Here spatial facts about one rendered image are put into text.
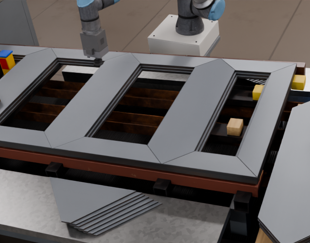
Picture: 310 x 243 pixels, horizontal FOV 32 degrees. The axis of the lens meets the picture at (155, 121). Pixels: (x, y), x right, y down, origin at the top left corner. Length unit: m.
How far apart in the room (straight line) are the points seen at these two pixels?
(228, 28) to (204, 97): 2.47
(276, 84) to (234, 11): 2.71
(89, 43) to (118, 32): 2.60
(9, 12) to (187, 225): 1.80
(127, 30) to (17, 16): 1.79
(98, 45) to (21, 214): 0.74
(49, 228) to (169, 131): 0.56
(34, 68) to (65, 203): 0.94
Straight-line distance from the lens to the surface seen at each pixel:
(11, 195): 2.12
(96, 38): 2.23
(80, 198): 1.94
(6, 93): 2.55
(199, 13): 2.77
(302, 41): 4.38
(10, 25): 3.19
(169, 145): 1.99
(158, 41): 2.87
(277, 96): 2.20
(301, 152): 1.91
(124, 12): 5.21
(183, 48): 2.83
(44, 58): 2.76
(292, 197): 1.75
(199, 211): 1.86
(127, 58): 2.59
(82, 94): 2.38
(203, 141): 2.01
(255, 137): 1.99
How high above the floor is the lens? 2.06
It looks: 35 degrees down
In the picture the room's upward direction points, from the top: 10 degrees counter-clockwise
